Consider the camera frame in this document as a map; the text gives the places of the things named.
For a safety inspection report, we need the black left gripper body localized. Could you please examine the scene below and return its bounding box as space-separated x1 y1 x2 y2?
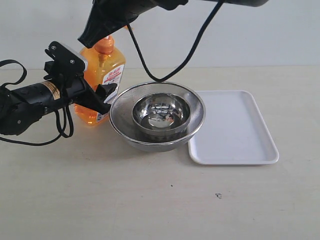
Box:
61 74 95 104

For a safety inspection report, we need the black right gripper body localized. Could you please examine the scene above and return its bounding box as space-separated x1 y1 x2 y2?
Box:
91 0 166 26

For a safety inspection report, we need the orange pump soap bottle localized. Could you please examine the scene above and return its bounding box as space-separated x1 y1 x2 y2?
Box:
73 26 126 126

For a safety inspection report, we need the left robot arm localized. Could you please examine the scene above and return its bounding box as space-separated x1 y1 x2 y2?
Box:
0 75 118 136

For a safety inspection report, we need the large steel mesh colander bowl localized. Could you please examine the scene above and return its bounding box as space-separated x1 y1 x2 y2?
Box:
109 82 206 152

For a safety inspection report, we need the small stainless steel bowl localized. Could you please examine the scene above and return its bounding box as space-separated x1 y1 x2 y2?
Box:
132 92 191 136

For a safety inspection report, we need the white plastic tray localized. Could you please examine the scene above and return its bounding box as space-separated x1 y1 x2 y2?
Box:
188 90 279 166

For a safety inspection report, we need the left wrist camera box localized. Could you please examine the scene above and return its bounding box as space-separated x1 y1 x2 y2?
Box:
44 41 88 78

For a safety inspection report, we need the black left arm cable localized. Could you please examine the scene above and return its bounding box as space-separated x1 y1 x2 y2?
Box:
0 59 74 146

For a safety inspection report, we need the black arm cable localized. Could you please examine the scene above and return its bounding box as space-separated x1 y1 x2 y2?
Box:
0 59 74 146
125 0 227 83

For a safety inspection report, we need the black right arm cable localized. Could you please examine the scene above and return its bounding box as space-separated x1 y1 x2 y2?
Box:
125 0 227 83

